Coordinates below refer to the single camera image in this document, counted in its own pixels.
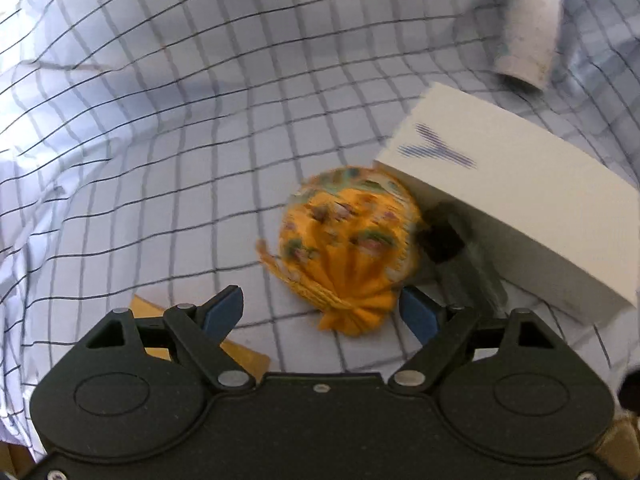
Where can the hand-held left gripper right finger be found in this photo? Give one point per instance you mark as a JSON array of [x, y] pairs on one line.
[[415, 312]]

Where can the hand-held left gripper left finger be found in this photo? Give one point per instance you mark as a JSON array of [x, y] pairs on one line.
[[225, 307]]

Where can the yellow square pad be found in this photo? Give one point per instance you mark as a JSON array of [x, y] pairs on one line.
[[245, 357]]

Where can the small black bottle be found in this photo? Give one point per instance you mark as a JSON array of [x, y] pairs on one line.
[[445, 242]]

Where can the white rectangular box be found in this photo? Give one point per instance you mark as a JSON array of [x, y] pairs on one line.
[[525, 195]]

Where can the checkered white bed sheet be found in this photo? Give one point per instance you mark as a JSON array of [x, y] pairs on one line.
[[175, 125]]

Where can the brown cardboard piece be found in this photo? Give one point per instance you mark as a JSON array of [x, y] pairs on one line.
[[622, 447]]

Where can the white and purple cylinder bottle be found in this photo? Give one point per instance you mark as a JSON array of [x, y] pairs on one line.
[[530, 25]]

